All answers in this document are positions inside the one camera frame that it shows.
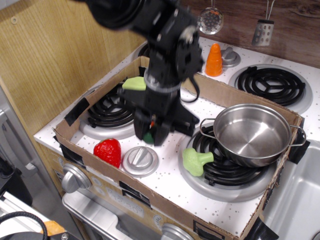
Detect brown cardboard fence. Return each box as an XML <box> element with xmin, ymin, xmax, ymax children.
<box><xmin>54</xmin><ymin>56</ymin><xmax>291</xmax><ymax>240</ymax></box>

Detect front right black burner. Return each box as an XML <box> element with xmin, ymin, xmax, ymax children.
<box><xmin>178</xmin><ymin>126</ymin><xmax>277</xmax><ymax>203</ymax></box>

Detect stainless steel pot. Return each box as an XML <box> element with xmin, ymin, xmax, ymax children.
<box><xmin>212</xmin><ymin>103</ymin><xmax>307</xmax><ymax>168</ymax></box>

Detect front left black burner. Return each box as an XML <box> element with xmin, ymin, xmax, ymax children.
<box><xmin>79</xmin><ymin>82</ymin><xmax>135</xmax><ymax>140</ymax></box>

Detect black cable bottom left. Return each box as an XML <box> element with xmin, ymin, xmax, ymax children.
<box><xmin>0</xmin><ymin>211</ymin><xmax>48</xmax><ymax>240</ymax></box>

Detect grey sink basin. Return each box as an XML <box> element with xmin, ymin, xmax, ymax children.
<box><xmin>263</xmin><ymin>140</ymin><xmax>320</xmax><ymax>240</ymax></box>

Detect silver oven knob right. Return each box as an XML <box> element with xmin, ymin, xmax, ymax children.
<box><xmin>160</xmin><ymin>223</ymin><xmax>194</xmax><ymax>240</ymax></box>

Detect silver oven knob left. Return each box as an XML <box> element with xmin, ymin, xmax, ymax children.
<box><xmin>61</xmin><ymin>163</ymin><xmax>92</xmax><ymax>194</ymax></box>

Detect silver stove knob back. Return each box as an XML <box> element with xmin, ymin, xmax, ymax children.
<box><xmin>220</xmin><ymin>47</ymin><xmax>241</xmax><ymax>68</ymax></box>

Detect orange toy carrot green stem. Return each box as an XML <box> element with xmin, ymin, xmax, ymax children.
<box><xmin>143</xmin><ymin>121</ymin><xmax>155</xmax><ymax>145</ymax></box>

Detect back right black burner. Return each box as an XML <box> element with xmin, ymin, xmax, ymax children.
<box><xmin>228</xmin><ymin>64</ymin><xmax>313</xmax><ymax>114</ymax></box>

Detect orange plastic cone toy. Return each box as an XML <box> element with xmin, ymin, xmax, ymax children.
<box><xmin>205</xmin><ymin>43</ymin><xmax>223</xmax><ymax>77</ymax></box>

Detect hanging silver slotted spoon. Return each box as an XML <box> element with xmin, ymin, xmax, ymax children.
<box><xmin>198</xmin><ymin>0</ymin><xmax>224</xmax><ymax>35</ymax></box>

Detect hanging silver spatula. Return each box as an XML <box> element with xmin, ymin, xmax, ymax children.
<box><xmin>251</xmin><ymin>0</ymin><xmax>275</xmax><ymax>47</ymax></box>

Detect light green plastic plate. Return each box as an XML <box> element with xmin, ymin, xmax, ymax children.
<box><xmin>122</xmin><ymin>76</ymin><xmax>147</xmax><ymax>91</ymax></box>

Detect red toy strawberry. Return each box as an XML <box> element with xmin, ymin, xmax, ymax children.
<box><xmin>93</xmin><ymin>138</ymin><xmax>122</xmax><ymax>168</ymax></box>

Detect back left black burner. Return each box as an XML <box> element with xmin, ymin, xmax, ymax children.
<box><xmin>132</xmin><ymin>42</ymin><xmax>150</xmax><ymax>60</ymax></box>

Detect light green toy broccoli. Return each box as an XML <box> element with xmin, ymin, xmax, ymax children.
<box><xmin>182</xmin><ymin>148</ymin><xmax>214</xmax><ymax>177</ymax></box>

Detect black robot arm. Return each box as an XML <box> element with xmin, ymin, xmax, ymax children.
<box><xmin>86</xmin><ymin>0</ymin><xmax>204</xmax><ymax>146</ymax></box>

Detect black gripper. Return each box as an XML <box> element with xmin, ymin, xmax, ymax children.
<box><xmin>118</xmin><ymin>88</ymin><xmax>199</xmax><ymax>147</ymax></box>

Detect silver oven knob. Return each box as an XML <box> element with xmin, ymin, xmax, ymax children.
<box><xmin>61</xmin><ymin>163</ymin><xmax>92</xmax><ymax>194</ymax></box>
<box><xmin>160</xmin><ymin>223</ymin><xmax>194</xmax><ymax>240</ymax></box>

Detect silver oven door handle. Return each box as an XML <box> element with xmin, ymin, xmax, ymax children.
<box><xmin>62</xmin><ymin>191</ymin><xmax>161</xmax><ymax>240</ymax></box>

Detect black burner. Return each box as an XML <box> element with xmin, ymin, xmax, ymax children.
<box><xmin>132</xmin><ymin>42</ymin><xmax>150</xmax><ymax>60</ymax></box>
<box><xmin>178</xmin><ymin>126</ymin><xmax>277</xmax><ymax>203</ymax></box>
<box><xmin>79</xmin><ymin>82</ymin><xmax>135</xmax><ymax>140</ymax></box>
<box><xmin>228</xmin><ymin>64</ymin><xmax>313</xmax><ymax>114</ymax></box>

